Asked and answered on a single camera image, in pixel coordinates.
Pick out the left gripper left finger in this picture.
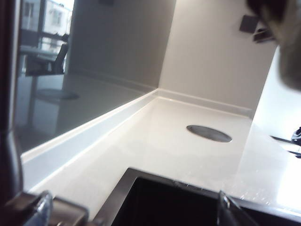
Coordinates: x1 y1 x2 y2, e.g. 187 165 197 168
0 190 54 226

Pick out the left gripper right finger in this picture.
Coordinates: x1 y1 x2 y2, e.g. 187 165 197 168
218 189 262 226

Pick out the black sink basin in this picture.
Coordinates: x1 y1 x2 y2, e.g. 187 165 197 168
110 167 301 226

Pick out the dark metal gooseneck faucet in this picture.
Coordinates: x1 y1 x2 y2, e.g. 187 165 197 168
0 0 24 197

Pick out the round metal countertop cover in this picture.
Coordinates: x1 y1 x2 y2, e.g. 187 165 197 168
186 124 233 144

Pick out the dark wall socket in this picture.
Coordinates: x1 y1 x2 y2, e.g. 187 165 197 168
239 14 260 34

